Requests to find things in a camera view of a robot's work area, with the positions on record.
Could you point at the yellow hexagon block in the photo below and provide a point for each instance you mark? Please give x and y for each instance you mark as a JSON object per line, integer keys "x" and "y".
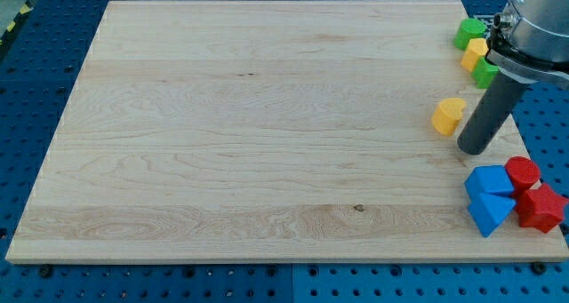
{"x": 476, "y": 48}

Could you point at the blue cube block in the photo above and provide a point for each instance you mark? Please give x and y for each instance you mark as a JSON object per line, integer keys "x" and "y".
{"x": 491, "y": 179}

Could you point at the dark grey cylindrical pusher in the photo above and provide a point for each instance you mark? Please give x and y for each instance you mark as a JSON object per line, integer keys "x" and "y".
{"x": 495, "y": 106}

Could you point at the red star block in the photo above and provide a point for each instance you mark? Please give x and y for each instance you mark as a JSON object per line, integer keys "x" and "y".
{"x": 541, "y": 208}

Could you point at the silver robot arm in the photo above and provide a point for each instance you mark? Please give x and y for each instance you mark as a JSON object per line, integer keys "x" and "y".
{"x": 528, "y": 43}

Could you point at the yellow heart block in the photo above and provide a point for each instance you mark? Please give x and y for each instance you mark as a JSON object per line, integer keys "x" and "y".
{"x": 447, "y": 115}

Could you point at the light wooden board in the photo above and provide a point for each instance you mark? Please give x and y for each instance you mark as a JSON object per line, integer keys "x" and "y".
{"x": 267, "y": 131}

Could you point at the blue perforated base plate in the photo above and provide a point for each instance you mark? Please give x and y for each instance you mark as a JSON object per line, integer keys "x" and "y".
{"x": 37, "y": 73}

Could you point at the red cylinder block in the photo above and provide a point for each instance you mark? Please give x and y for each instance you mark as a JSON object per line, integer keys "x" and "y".
{"x": 523, "y": 174}

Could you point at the blue triangle block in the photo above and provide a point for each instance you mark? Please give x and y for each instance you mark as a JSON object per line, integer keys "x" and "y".
{"x": 489, "y": 211}

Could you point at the green cylinder block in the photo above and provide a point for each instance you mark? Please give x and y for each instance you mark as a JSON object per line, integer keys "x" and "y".
{"x": 468, "y": 29}

